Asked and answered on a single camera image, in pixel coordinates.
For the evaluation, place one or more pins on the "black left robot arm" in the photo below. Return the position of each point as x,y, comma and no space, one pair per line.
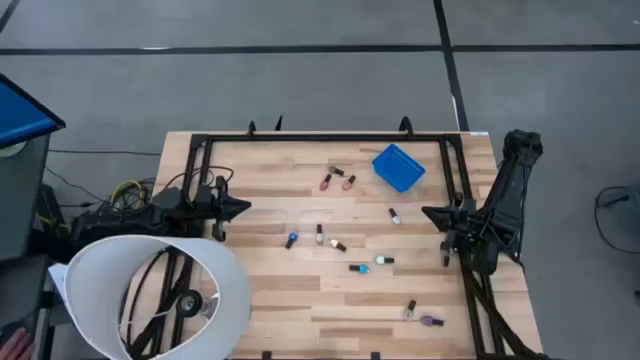
125,220

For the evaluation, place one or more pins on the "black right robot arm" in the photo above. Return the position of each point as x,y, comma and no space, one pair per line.
510,190

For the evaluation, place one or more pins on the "gold nail polish bottle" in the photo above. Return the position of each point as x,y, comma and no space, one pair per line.
337,245

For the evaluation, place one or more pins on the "teal nail polish bottle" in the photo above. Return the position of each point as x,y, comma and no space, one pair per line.
360,269

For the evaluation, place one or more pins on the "blue plastic basket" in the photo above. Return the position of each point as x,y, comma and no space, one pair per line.
397,167

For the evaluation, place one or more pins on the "purple nail polish bottle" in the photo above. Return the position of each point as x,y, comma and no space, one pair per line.
431,320

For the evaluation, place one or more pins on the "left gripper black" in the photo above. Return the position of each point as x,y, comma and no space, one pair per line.
212,202

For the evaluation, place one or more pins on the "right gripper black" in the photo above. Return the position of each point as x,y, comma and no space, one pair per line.
465,222

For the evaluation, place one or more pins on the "white lamp shade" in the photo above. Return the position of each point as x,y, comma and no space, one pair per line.
100,270

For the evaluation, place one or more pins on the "white paper sheet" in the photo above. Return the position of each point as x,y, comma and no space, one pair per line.
57,280

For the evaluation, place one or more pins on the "blue nail polish bottle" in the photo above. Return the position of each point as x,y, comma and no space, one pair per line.
292,238

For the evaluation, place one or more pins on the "pink nail polish bottle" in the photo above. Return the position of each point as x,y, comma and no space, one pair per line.
348,184

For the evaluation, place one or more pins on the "clear nail polish bottle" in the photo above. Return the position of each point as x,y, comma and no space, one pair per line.
409,310

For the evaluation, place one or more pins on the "black table clamp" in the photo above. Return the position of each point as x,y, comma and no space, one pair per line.
279,124
406,126
252,129

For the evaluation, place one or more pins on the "grey cabinet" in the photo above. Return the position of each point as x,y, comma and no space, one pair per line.
20,200

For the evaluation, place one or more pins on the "red nail polish bottle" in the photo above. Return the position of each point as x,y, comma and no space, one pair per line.
325,184

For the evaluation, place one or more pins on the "white nail polish bottle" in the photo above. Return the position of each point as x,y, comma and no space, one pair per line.
395,216

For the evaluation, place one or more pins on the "black lamp socket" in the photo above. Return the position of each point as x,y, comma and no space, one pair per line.
190,302

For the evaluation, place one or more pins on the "person's hand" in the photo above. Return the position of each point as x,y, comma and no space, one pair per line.
15,347

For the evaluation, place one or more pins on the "mint green nail polish bottle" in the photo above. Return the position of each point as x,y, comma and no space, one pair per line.
382,260

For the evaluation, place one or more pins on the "black-framed computer monitor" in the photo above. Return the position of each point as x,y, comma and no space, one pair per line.
20,115

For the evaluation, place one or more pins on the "grey nail polish bottle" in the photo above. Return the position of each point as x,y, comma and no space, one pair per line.
319,235

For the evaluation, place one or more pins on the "black aluminium table frame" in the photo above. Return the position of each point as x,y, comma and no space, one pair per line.
325,136

